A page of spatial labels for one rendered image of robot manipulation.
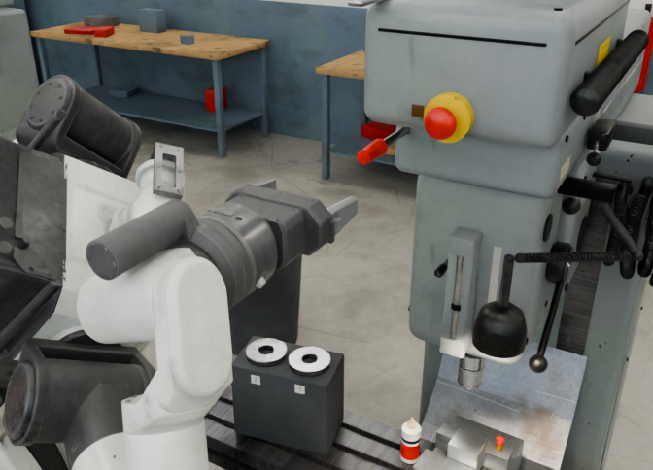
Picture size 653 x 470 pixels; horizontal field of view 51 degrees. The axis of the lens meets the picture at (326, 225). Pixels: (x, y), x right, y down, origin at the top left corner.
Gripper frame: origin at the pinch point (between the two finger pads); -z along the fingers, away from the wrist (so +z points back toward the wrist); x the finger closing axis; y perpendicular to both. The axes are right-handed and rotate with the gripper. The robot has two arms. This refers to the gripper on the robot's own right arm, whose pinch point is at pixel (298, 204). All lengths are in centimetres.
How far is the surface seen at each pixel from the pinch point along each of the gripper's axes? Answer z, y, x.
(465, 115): -19.4, -6.9, -11.7
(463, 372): -41, 47, -9
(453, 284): -30.6, 23.1, -8.6
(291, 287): -176, 135, 114
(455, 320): -30.4, 29.4, -9.6
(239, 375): -36, 62, 38
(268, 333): -165, 156, 120
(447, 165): -30.8, 4.3, -6.1
